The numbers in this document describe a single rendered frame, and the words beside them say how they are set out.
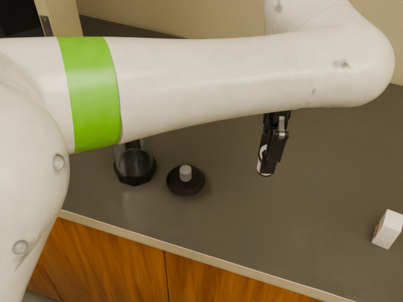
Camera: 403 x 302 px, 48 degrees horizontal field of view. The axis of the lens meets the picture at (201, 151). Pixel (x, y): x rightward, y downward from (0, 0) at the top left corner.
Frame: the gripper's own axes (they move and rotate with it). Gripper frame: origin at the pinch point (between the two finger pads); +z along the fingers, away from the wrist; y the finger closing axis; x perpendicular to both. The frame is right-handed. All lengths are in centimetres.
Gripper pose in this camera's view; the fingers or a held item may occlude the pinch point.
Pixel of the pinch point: (267, 154)
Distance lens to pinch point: 93.6
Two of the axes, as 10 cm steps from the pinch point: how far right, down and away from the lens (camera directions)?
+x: 10.0, 0.3, 0.1
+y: -0.2, 7.9, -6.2
